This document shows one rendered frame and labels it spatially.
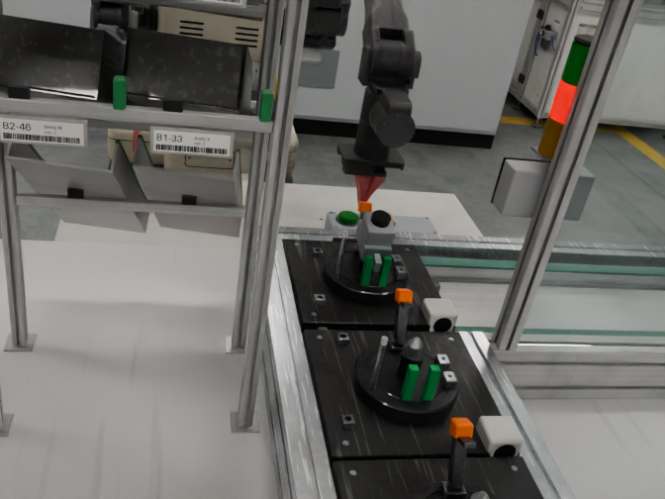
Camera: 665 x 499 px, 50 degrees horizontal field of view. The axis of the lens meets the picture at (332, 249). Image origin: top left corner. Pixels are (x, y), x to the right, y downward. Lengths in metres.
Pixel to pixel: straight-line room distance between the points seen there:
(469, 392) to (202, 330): 0.45
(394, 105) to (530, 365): 0.45
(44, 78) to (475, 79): 3.79
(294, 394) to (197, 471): 0.16
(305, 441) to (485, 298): 0.53
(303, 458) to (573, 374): 0.51
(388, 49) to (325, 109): 3.19
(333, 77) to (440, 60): 0.64
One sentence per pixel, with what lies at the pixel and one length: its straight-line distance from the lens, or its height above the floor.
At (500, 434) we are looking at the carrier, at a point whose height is 0.99.
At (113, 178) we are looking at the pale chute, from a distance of 0.94.
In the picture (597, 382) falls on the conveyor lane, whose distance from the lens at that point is 1.24.
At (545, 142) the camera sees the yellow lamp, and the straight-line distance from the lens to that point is 0.99.
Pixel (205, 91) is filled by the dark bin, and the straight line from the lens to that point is 0.81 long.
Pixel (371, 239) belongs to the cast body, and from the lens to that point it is 1.08.
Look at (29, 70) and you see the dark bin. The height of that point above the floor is 1.32.
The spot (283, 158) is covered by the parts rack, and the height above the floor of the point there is 1.27.
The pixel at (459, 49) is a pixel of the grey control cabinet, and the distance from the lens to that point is 4.36.
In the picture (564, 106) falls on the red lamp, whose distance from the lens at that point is 0.97.
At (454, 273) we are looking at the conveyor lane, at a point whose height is 0.93.
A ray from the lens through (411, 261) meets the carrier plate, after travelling 1.24.
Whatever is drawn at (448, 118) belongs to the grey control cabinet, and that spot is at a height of 0.19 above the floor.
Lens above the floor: 1.59
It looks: 30 degrees down
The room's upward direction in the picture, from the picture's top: 10 degrees clockwise
